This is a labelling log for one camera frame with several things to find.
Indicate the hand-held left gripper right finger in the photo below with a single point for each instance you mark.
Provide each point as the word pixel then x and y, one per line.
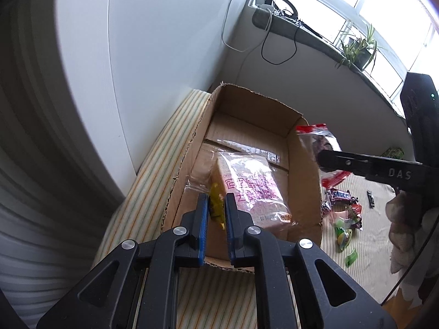
pixel 230 228

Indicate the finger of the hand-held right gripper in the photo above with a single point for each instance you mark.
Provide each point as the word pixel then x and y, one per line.
pixel 343 162

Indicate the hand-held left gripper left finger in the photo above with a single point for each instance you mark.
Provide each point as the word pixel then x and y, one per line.
pixel 202 228

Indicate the small yellow snack packet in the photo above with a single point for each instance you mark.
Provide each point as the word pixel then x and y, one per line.
pixel 216 205

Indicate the brown chocolate bar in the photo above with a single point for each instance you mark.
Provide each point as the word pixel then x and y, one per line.
pixel 341 195

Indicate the clear bag with red ends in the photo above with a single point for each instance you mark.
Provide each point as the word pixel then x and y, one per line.
pixel 308 140

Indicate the red candy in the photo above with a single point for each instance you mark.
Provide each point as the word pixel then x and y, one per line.
pixel 356 209

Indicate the small brown candy bar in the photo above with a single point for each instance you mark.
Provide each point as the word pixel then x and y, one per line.
pixel 325 208

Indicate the cardboard box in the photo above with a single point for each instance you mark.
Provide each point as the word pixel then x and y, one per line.
pixel 301 192

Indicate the dark purple candy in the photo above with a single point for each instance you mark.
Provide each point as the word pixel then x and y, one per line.
pixel 356 224

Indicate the green candy packet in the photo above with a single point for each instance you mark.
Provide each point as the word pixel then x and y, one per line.
pixel 351 257

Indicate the person's right hand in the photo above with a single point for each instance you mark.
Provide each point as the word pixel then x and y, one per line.
pixel 399 243

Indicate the green patterned packet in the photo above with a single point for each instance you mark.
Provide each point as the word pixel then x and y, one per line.
pixel 392 152

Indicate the small black candy bar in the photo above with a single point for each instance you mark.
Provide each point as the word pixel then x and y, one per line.
pixel 370 198

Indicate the pink print bread packet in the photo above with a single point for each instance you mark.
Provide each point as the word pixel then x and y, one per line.
pixel 253 185

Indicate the green and yellow wrapped candy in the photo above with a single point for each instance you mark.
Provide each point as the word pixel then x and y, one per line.
pixel 343 235

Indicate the potted green plant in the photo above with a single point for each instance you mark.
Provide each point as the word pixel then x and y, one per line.
pixel 360 49

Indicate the dark grey windowsill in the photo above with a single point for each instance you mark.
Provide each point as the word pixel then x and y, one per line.
pixel 308 37

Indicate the grey ribbed panel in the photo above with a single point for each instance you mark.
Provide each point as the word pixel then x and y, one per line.
pixel 41 195

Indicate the white power strip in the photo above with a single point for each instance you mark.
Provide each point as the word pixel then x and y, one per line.
pixel 263 6

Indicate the white frame window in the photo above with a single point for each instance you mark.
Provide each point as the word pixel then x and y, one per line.
pixel 384 13

